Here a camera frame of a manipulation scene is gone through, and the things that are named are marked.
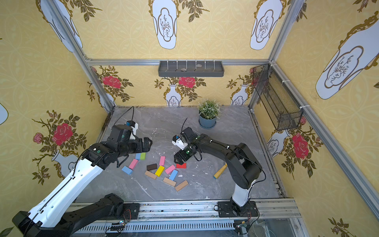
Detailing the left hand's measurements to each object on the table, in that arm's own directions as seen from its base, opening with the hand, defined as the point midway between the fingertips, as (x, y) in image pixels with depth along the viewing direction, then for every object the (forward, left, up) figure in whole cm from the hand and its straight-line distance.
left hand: (146, 142), depth 74 cm
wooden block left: (-9, +1, -22) cm, 24 cm away
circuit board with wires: (-33, +14, -24) cm, 43 cm away
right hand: (-1, -16, -17) cm, 24 cm away
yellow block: (-7, -4, -20) cm, 22 cm away
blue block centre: (-9, -12, -21) cm, 26 cm away
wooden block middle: (-13, -10, -21) cm, 27 cm away
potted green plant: (+26, -35, -7) cm, 45 cm away
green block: (+3, +8, -21) cm, 23 cm away
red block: (-4, -18, -23) cm, 29 cm away
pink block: (-1, -5, -21) cm, 22 cm away
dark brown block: (-4, +1, -21) cm, 22 cm away
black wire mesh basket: (+16, -75, +4) cm, 77 cm away
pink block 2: (-2, +12, -21) cm, 24 cm away
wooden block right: (-16, -16, -21) cm, 31 cm away
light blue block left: (-6, +15, -22) cm, 27 cm away
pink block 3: (-6, -10, -22) cm, 24 cm away
